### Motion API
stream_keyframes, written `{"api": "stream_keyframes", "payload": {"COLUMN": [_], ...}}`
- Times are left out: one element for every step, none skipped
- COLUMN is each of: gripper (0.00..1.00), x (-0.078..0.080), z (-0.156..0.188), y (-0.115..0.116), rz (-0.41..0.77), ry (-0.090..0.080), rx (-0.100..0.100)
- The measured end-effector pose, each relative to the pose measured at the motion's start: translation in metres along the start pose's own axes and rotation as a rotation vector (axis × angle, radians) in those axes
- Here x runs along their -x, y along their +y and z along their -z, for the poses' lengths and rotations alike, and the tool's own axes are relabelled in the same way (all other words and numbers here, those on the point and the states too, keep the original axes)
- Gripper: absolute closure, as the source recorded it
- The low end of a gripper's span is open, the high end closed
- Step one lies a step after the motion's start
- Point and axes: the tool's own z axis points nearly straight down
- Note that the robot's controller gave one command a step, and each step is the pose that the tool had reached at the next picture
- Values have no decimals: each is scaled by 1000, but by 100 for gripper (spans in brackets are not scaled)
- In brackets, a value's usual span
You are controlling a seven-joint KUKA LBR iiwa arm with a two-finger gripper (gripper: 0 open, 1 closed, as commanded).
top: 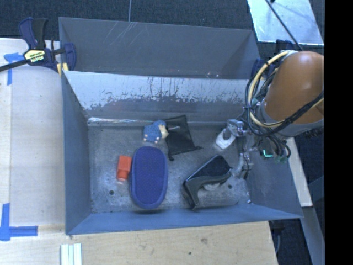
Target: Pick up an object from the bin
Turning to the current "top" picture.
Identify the grey metal bin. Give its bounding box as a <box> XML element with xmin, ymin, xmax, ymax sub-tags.
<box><xmin>58</xmin><ymin>17</ymin><xmax>304</xmax><ymax>236</ymax></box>

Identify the small red bottle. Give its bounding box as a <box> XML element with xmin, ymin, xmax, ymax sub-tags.
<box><xmin>116</xmin><ymin>155</ymin><xmax>133</xmax><ymax>183</ymax></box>

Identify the pale wood board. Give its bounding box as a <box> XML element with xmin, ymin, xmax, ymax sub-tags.
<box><xmin>9</xmin><ymin>62</ymin><xmax>67</xmax><ymax>227</ymax></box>

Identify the black cloth pouch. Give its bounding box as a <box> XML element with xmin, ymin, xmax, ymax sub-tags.
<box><xmin>164</xmin><ymin>115</ymin><xmax>204</xmax><ymax>161</ymax></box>

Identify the blue slipper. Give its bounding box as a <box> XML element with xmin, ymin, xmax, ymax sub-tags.
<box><xmin>129</xmin><ymin>146</ymin><xmax>169</xmax><ymax>210</ymax></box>

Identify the black glossy shoe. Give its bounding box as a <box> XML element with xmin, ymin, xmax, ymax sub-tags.
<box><xmin>183</xmin><ymin>155</ymin><xmax>233</xmax><ymax>211</ymax></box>

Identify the blue toy animal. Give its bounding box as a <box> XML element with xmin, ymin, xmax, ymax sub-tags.
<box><xmin>142</xmin><ymin>119</ymin><xmax>169</xmax><ymax>145</ymax></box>

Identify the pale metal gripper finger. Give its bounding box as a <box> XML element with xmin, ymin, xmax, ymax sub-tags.
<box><xmin>216</xmin><ymin>119</ymin><xmax>250</xmax><ymax>150</ymax></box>
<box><xmin>234</xmin><ymin>152</ymin><xmax>255</xmax><ymax>179</ymax></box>

